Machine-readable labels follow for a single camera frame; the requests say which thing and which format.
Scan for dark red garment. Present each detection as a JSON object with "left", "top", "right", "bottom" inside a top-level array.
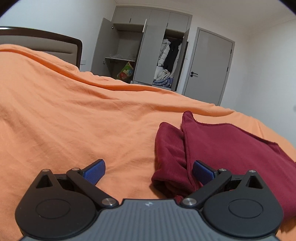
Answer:
[{"left": 152, "top": 111, "right": 295, "bottom": 219}]

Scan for folded clothes pile in wardrobe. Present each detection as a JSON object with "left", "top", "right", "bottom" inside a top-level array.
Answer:
[{"left": 152, "top": 66, "right": 174, "bottom": 88}]

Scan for hanging clothes in wardrobe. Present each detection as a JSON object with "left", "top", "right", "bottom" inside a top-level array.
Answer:
[{"left": 157, "top": 39, "right": 182, "bottom": 72}]

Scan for orange bed sheet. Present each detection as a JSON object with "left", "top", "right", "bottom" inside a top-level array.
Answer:
[{"left": 1, "top": 44, "right": 295, "bottom": 240}]

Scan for grey room door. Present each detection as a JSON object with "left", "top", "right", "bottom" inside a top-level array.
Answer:
[{"left": 183, "top": 28, "right": 235, "bottom": 105}]

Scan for colourful bag in wardrobe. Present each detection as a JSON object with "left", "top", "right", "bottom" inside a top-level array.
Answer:
[{"left": 117, "top": 61, "right": 134, "bottom": 81}]

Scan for brown padded headboard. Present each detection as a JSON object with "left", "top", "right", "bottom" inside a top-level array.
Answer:
[{"left": 1, "top": 27, "right": 82, "bottom": 67}]

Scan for grey wardrobe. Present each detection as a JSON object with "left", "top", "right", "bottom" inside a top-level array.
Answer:
[{"left": 91, "top": 6, "right": 192, "bottom": 91}]

